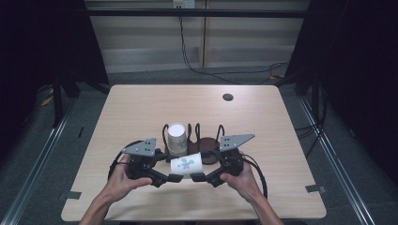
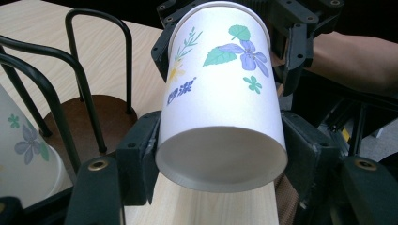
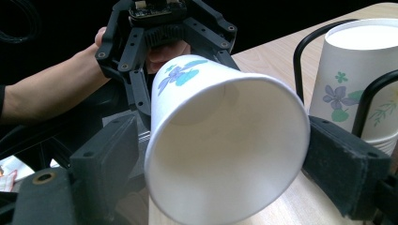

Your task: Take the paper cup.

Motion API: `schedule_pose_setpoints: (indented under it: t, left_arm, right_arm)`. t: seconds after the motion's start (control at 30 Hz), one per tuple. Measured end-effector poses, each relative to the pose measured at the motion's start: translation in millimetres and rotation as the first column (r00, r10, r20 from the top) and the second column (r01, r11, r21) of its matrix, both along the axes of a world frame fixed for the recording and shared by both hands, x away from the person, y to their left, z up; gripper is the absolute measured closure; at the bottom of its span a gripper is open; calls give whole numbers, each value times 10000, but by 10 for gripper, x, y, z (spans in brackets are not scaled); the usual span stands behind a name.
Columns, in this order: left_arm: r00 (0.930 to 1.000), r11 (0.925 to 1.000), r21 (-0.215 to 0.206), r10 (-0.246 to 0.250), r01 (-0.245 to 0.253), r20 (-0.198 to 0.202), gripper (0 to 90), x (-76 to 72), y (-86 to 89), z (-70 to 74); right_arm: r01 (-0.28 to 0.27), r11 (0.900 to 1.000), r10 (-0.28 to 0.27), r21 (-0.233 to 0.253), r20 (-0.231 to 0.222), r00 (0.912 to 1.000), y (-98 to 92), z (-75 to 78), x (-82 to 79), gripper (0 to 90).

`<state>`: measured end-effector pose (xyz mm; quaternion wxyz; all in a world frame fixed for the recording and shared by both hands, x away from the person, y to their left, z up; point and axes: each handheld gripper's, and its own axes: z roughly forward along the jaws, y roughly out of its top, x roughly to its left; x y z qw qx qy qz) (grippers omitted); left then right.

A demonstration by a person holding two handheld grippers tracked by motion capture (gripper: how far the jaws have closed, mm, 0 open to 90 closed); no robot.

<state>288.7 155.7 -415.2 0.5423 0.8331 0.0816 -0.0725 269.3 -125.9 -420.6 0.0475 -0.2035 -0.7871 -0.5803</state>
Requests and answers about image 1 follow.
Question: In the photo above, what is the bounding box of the grey tape strip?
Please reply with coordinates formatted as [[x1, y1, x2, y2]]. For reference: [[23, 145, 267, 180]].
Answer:
[[305, 184, 327, 194], [57, 190, 83, 201]]

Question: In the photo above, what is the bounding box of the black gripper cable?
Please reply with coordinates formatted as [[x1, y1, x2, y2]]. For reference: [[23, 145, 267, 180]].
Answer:
[[240, 153, 269, 200], [107, 140, 145, 181]]

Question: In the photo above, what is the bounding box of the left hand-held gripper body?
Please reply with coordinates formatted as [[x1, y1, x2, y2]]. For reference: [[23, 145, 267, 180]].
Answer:
[[121, 137, 170, 188]]

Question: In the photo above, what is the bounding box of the black wall cable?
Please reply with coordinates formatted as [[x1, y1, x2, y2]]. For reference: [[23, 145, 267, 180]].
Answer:
[[178, 16, 289, 85]]

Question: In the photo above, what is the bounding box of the stack of white paper cups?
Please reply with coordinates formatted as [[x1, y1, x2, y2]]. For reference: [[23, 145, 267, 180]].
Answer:
[[167, 123, 189, 158]]

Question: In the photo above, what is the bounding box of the person's right hand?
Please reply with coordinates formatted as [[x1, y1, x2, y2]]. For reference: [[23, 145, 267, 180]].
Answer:
[[220, 151, 268, 204]]

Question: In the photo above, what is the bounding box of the flower print paper cup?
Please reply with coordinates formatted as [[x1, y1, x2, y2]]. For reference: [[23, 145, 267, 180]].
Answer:
[[169, 152, 205, 176]]

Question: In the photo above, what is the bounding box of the person's left hand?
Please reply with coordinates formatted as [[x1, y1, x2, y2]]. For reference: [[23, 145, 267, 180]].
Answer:
[[108, 153, 154, 204]]

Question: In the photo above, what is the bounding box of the dark brown cup holder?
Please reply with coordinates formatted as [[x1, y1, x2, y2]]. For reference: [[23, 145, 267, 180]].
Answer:
[[161, 122, 225, 166]]

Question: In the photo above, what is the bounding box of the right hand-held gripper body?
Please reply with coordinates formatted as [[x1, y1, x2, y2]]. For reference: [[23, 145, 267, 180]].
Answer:
[[206, 133, 256, 188]]

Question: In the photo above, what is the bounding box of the bundle of black floor cables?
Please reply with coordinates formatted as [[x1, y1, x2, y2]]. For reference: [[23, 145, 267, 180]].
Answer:
[[294, 90, 329, 158]]

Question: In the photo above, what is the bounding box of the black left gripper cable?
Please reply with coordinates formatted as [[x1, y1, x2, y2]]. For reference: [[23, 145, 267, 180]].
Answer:
[[107, 140, 145, 181]]

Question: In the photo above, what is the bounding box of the grey floor rail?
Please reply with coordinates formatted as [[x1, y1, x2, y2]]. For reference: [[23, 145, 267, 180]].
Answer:
[[297, 96, 376, 225], [0, 104, 76, 225]]

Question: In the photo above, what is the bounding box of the black horizontal bar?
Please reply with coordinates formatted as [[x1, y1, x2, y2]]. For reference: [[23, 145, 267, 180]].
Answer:
[[85, 7, 309, 19]]

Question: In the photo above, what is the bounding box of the yellow floor tape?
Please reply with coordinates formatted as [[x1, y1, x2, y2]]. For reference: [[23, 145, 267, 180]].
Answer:
[[40, 88, 54, 107]]

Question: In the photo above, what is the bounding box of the white wall outlet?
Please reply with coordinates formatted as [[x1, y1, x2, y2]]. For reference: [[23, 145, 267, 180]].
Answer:
[[173, 0, 196, 9]]

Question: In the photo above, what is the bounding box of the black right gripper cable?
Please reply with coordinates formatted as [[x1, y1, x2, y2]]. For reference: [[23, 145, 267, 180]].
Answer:
[[240, 153, 269, 200]]

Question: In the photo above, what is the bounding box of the black metal stand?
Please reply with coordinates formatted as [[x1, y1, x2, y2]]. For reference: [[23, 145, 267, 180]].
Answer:
[[51, 69, 66, 128]]

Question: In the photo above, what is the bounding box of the dark curtain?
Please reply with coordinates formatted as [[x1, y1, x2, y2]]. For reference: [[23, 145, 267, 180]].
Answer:
[[285, 0, 398, 188], [0, 0, 110, 160]]

